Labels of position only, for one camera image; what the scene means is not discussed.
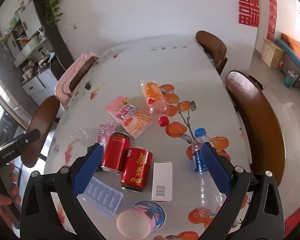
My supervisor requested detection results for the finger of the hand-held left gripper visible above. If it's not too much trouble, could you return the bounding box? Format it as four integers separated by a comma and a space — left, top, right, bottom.
10, 129, 41, 153

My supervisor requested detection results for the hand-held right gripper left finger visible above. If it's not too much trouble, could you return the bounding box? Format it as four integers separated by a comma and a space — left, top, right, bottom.
19, 143, 105, 240

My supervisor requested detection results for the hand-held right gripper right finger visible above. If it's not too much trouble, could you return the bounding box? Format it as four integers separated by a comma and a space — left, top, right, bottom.
199, 142, 285, 240

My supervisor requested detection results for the blue cap water bottle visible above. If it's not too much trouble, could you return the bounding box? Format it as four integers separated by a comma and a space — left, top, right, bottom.
191, 128, 227, 213

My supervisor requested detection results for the red drink can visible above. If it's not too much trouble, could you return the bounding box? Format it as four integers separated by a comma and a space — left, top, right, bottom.
101, 132, 130, 175
120, 147, 153, 193

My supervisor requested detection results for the person's left hand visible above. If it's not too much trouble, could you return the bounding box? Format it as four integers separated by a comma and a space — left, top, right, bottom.
0, 164, 22, 222

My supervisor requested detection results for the dark wooden chair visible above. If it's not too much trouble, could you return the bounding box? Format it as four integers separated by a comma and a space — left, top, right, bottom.
196, 31, 228, 75
69, 56, 99, 93
225, 70, 286, 188
21, 95, 61, 168

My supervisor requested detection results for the clear plastic tray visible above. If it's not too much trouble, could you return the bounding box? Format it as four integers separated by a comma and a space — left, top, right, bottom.
77, 176, 124, 217

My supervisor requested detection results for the clear plastic wrapper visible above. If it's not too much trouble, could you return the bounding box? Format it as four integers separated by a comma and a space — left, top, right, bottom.
70, 127, 89, 140

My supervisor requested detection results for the pink foil wrapper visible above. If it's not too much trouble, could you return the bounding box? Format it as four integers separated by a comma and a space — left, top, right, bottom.
97, 122, 117, 147

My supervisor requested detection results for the white carton box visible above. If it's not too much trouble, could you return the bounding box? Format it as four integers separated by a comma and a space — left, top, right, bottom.
151, 161, 173, 202

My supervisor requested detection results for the white cabinet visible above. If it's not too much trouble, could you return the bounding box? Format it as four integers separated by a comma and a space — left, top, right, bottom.
0, 2, 59, 103

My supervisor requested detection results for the pink snack box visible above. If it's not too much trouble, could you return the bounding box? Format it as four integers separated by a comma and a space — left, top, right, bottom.
105, 96, 153, 140

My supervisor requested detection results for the pink paper cup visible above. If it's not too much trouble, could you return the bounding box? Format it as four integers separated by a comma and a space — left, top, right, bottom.
116, 200, 166, 239

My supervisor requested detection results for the red cloth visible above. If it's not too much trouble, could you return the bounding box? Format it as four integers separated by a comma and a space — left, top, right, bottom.
284, 202, 300, 238

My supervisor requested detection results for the orange drink bottle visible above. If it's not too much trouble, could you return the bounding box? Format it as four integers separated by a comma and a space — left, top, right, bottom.
141, 81, 170, 118

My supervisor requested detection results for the black shelf column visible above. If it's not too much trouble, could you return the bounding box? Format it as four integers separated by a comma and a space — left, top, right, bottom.
34, 0, 75, 80

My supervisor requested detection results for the teal bin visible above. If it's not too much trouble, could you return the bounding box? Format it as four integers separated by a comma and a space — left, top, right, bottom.
284, 75, 296, 89

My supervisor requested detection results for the small wooden cabinet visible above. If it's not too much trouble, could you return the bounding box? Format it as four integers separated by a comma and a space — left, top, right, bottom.
261, 39, 284, 68

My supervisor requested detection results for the blue sofa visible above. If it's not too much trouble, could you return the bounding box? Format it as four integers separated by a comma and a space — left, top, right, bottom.
275, 32, 300, 72

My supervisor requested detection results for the orange cushion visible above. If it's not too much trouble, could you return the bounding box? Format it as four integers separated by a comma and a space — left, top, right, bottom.
281, 33, 300, 47
289, 42, 300, 61

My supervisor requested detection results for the narrow red wall decoration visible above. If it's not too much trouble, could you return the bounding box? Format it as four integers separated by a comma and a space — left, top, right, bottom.
266, 0, 280, 41

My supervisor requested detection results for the wide red wall decoration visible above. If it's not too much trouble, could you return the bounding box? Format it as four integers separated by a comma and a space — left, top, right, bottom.
238, 0, 260, 28

